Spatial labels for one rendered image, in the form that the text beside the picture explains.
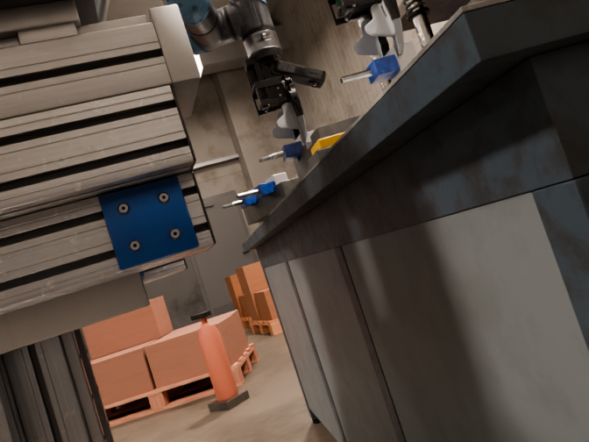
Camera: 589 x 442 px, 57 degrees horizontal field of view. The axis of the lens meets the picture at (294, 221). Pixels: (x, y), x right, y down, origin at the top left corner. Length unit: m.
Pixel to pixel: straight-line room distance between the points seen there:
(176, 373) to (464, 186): 3.29
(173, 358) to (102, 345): 0.73
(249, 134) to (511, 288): 9.35
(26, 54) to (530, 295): 0.54
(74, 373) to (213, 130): 9.47
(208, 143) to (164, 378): 6.89
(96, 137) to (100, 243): 0.12
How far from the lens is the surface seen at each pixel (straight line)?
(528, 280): 0.50
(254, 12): 1.23
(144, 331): 4.13
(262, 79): 1.19
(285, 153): 1.15
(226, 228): 9.78
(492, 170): 0.49
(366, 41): 1.00
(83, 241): 0.63
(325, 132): 0.99
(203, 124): 10.22
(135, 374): 3.80
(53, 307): 0.72
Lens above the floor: 0.68
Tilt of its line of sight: 4 degrees up
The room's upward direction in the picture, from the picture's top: 18 degrees counter-clockwise
